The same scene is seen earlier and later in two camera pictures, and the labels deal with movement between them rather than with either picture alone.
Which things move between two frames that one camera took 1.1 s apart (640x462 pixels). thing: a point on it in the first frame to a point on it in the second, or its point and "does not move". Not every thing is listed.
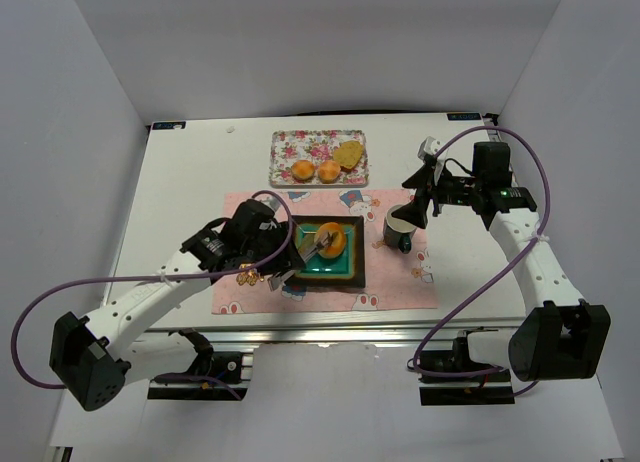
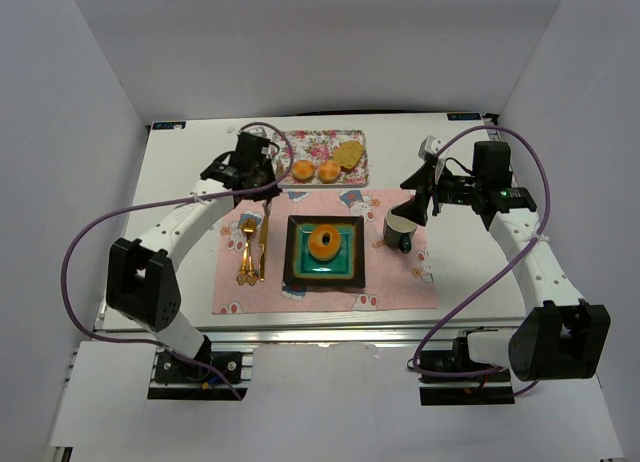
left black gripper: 285,247 to 261,183
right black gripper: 429,192 does not move
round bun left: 302,170 does not move
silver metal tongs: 323,241 to 266,204
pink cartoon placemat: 394,280 does not move
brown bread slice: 347,154 does not move
